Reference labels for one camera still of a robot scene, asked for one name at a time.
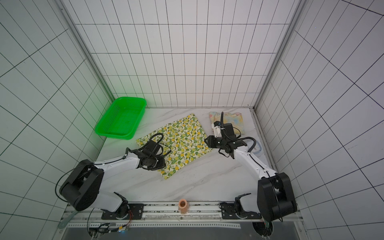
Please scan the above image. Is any pastel floral skirt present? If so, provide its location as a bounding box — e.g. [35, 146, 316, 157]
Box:
[209, 112, 245, 135]

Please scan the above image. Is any green lemon print skirt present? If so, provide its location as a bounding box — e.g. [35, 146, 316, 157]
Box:
[136, 113, 212, 180]

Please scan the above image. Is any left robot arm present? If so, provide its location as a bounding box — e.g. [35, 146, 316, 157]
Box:
[59, 140, 172, 220]

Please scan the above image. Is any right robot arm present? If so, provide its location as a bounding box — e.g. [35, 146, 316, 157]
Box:
[204, 121, 298, 222]

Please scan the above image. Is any blue rimmed container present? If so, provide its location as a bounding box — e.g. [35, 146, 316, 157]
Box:
[252, 141, 264, 157]

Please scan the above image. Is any green plastic basket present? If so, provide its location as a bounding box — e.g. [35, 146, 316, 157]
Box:
[95, 97, 147, 140]

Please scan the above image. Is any left electronics board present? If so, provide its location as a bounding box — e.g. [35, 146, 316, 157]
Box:
[87, 223, 130, 238]

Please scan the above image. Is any electronics board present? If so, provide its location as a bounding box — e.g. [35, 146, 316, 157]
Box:
[252, 222, 274, 239]
[87, 223, 130, 238]

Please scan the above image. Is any right electronics board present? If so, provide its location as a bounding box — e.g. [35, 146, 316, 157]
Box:
[252, 222, 274, 239]

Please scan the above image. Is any translucent green strip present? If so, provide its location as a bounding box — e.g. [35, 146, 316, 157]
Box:
[58, 210, 78, 230]

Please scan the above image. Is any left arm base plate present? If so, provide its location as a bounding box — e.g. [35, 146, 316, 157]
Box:
[101, 203, 145, 220]

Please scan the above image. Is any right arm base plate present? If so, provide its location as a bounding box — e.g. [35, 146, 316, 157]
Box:
[219, 202, 262, 220]

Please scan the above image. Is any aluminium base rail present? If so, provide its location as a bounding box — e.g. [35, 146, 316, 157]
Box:
[58, 200, 301, 230]

